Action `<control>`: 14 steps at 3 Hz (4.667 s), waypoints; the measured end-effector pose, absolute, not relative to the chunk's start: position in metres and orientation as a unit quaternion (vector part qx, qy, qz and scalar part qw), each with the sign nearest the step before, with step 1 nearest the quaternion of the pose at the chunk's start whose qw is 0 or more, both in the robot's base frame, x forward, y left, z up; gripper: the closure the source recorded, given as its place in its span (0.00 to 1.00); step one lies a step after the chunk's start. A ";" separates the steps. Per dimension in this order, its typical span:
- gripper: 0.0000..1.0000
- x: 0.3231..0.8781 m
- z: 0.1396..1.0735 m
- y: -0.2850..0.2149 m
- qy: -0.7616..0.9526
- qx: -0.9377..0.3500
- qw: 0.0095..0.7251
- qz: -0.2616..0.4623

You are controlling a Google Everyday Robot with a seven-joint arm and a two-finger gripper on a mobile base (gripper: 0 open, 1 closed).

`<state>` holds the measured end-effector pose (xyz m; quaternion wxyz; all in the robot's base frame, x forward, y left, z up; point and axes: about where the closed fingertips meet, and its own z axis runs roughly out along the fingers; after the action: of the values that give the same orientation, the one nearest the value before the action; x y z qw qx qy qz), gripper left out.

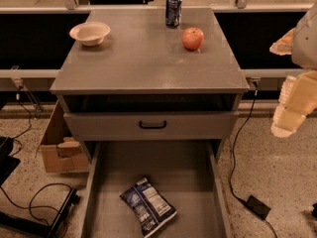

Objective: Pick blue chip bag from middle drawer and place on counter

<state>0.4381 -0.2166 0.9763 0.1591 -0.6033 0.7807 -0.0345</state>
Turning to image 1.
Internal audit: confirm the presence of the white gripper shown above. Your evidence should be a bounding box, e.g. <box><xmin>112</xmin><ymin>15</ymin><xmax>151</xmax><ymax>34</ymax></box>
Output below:
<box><xmin>269</xmin><ymin>2</ymin><xmax>317</xmax><ymax>138</ymax></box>

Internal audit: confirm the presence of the blue chip bag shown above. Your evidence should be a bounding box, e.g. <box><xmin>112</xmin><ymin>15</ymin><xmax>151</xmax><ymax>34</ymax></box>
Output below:
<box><xmin>120</xmin><ymin>177</ymin><xmax>177</xmax><ymax>238</ymax></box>

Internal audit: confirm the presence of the closed grey drawer front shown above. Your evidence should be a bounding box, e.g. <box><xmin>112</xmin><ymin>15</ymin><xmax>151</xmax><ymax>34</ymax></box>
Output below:
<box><xmin>64</xmin><ymin>111</ymin><xmax>238</xmax><ymax>141</ymax></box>

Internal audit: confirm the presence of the open grey lower drawer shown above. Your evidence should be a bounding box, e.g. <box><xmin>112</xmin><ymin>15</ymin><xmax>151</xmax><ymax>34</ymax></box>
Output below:
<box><xmin>79</xmin><ymin>141</ymin><xmax>233</xmax><ymax>238</ymax></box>

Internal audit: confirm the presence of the grey drawer cabinet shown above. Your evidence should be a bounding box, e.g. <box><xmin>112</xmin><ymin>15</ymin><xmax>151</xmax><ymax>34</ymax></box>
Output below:
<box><xmin>52</xmin><ymin>7</ymin><xmax>249</xmax><ymax>154</ymax></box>

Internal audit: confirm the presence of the red apple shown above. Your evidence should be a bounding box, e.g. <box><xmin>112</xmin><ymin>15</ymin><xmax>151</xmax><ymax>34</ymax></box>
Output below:
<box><xmin>181</xmin><ymin>27</ymin><xmax>204</xmax><ymax>51</ymax></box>

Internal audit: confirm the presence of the blue soda can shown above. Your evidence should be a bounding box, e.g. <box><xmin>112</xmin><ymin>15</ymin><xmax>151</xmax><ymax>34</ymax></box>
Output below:
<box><xmin>165</xmin><ymin>0</ymin><xmax>182</xmax><ymax>28</ymax></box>

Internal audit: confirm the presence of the black power adapter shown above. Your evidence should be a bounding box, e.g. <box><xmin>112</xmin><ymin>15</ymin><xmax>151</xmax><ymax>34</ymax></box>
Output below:
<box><xmin>246</xmin><ymin>195</ymin><xmax>270</xmax><ymax>220</ymax></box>

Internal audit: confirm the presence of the white paper bowl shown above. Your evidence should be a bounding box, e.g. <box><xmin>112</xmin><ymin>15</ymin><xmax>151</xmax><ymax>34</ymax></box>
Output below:
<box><xmin>69</xmin><ymin>22</ymin><xmax>110</xmax><ymax>47</ymax></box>

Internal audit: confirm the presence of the cardboard box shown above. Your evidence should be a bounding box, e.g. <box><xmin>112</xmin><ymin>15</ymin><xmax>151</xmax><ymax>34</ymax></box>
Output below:
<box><xmin>40</xmin><ymin>102</ymin><xmax>89</xmax><ymax>173</ymax></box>

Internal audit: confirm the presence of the black stand base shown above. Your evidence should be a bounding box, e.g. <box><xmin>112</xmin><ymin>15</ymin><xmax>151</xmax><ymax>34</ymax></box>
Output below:
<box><xmin>0</xmin><ymin>137</ymin><xmax>79</xmax><ymax>238</ymax></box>

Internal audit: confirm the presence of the black power cable right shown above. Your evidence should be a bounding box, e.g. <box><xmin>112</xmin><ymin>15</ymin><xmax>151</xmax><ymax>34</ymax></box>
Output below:
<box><xmin>229</xmin><ymin>86</ymin><xmax>260</xmax><ymax>203</ymax></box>

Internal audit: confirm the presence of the black drawer handle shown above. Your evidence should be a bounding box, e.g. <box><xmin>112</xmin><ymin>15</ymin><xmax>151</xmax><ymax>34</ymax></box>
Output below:
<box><xmin>139</xmin><ymin>121</ymin><xmax>167</xmax><ymax>130</ymax></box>

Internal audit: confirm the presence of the black cable left floor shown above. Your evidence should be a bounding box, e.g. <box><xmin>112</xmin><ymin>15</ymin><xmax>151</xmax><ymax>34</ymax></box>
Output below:
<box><xmin>0</xmin><ymin>86</ymin><xmax>34</xmax><ymax>157</ymax></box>

